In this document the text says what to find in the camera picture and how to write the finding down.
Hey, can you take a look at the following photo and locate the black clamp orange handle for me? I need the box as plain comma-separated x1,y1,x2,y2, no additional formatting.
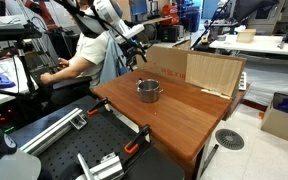
87,98,110,116
122,124,151,168

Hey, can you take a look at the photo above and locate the black perforated breadboard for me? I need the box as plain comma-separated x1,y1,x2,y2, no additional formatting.
39,111,150,180

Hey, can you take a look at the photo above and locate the round floor drain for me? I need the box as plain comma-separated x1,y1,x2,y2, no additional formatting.
215,129,244,150

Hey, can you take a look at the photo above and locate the white table background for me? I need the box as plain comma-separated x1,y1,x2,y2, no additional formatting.
210,35,288,55

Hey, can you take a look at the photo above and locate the black camera on tripod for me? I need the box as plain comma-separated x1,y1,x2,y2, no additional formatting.
0,21,42,97

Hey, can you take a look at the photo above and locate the light cardboard panel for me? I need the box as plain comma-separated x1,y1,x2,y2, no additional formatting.
185,53,246,98

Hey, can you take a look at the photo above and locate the black clamp orange handle front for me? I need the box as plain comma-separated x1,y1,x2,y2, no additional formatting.
122,124,151,168

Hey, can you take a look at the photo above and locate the brown cardboard box wall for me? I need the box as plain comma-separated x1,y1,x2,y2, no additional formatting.
136,46,188,81

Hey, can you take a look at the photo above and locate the small wooden box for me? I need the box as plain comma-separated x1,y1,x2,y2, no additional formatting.
237,29,256,43

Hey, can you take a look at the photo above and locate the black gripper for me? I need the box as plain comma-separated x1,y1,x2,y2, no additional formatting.
119,43,145,64

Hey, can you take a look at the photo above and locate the black clamp orange handle rear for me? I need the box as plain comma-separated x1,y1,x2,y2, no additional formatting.
87,98,110,116

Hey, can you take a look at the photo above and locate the steel pot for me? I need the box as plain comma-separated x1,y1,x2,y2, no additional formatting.
137,79,162,103

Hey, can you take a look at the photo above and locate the cardboard box on floor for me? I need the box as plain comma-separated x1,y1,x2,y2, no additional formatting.
261,92,288,141

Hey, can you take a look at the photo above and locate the grey blue jacket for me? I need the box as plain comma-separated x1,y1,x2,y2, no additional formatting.
100,37,129,84

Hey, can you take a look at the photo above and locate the long aluminium rail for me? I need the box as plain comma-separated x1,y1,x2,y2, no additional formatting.
20,108,87,156

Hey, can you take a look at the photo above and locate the seated person white shirt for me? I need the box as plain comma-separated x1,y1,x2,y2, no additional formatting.
39,0,111,88

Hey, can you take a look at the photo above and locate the blue cloth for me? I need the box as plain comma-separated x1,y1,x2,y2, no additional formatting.
0,73,15,89

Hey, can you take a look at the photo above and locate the short aluminium rail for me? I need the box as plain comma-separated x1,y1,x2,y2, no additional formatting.
75,152,124,180

